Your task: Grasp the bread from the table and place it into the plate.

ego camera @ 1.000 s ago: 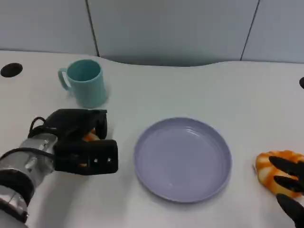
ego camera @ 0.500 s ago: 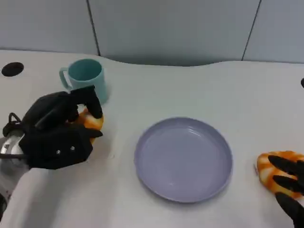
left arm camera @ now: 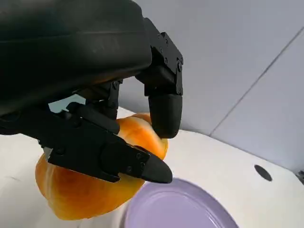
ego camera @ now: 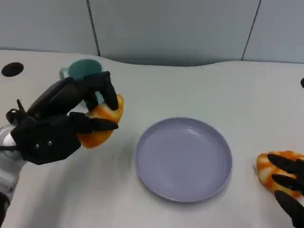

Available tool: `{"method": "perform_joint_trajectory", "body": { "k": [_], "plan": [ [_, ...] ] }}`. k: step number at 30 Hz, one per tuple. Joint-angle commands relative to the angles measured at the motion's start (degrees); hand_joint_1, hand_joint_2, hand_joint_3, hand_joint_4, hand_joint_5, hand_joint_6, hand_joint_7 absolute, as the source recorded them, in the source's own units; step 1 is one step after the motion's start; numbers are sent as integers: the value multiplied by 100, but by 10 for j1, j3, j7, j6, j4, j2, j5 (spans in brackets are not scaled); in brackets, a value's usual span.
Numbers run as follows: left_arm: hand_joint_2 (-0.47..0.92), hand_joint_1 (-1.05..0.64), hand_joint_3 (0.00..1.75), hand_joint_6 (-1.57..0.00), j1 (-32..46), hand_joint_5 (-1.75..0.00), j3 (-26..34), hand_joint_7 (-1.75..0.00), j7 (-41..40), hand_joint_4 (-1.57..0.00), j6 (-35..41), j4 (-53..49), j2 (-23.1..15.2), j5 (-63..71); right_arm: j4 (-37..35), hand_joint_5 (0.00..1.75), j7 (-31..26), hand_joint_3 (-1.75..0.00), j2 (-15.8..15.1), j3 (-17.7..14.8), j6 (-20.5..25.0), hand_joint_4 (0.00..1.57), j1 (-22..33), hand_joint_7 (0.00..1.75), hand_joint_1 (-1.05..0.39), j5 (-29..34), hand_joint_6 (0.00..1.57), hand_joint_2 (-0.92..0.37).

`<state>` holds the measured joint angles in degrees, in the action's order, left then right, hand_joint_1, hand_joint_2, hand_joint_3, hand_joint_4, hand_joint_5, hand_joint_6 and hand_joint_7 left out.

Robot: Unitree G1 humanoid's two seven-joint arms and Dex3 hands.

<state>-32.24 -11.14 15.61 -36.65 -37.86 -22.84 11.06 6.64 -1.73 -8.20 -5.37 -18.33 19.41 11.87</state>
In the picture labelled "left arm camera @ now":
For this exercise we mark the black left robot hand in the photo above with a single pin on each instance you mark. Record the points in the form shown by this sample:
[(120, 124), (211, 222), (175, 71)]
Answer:
[(71, 47)]

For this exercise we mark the orange white toy bread roll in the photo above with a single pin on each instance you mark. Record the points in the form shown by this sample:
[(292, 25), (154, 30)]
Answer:
[(83, 194)]

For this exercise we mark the lilac plate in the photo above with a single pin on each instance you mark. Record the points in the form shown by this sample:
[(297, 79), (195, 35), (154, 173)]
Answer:
[(175, 209)]

